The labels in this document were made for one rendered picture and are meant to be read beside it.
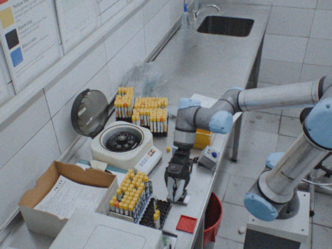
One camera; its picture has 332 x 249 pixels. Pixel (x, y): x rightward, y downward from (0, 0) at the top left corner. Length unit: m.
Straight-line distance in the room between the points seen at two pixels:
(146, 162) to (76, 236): 0.64
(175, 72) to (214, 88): 0.31
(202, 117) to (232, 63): 1.35
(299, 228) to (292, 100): 0.51
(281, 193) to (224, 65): 1.41
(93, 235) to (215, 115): 0.51
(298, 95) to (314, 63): 2.64
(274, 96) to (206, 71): 1.25
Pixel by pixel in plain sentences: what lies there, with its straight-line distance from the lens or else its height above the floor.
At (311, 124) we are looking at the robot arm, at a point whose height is 1.47.
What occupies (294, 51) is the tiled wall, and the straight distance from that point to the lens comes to 3.71.
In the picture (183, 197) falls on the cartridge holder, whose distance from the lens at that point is 1.48.
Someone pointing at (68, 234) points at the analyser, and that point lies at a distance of 1.08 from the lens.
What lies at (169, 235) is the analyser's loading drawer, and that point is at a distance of 1.36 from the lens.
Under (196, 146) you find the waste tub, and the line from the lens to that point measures 1.74.
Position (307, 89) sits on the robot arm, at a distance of 1.13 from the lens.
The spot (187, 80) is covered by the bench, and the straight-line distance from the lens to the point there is 2.28.
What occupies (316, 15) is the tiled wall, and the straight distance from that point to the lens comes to 3.58.
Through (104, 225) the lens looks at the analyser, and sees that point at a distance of 1.08.
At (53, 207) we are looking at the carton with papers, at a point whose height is 0.94.
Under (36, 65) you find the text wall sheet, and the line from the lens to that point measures 1.46.
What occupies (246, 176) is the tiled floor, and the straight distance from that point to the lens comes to 2.90.
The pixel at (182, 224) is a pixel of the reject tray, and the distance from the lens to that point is 1.44.
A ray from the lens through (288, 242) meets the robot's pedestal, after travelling 1.51.
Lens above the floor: 2.01
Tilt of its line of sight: 37 degrees down
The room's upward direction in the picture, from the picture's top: 2 degrees counter-clockwise
